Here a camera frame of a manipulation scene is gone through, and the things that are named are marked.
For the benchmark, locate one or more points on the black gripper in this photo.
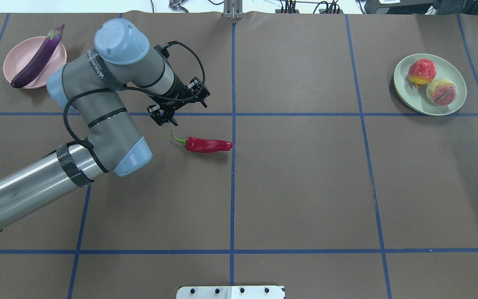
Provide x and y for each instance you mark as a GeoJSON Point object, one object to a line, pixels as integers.
{"type": "Point", "coordinates": [178, 90]}

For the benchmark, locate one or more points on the red chili pepper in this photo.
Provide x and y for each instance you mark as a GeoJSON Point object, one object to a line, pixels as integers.
{"type": "Point", "coordinates": [193, 144]}

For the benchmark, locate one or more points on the purple eggplant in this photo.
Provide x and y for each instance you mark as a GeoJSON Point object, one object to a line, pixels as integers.
{"type": "Point", "coordinates": [39, 61]}

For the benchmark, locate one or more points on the red pomegranate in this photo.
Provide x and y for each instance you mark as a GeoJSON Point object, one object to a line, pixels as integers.
{"type": "Point", "coordinates": [422, 72]}

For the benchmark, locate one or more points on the yellow pink peach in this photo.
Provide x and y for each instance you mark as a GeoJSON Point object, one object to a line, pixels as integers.
{"type": "Point", "coordinates": [441, 92]}

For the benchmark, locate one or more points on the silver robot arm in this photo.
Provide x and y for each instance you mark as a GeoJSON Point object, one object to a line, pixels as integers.
{"type": "Point", "coordinates": [104, 136]}

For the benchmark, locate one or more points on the pink plate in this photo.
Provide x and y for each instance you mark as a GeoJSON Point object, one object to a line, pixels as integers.
{"type": "Point", "coordinates": [22, 54]}

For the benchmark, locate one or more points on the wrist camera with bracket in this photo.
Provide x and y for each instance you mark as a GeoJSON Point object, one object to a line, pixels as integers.
{"type": "Point", "coordinates": [155, 111]}

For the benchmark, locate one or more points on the aluminium frame post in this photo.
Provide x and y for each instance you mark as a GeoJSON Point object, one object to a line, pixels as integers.
{"type": "Point", "coordinates": [233, 9]}

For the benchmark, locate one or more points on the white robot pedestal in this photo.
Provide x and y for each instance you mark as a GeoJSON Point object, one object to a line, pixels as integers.
{"type": "Point", "coordinates": [232, 292]}

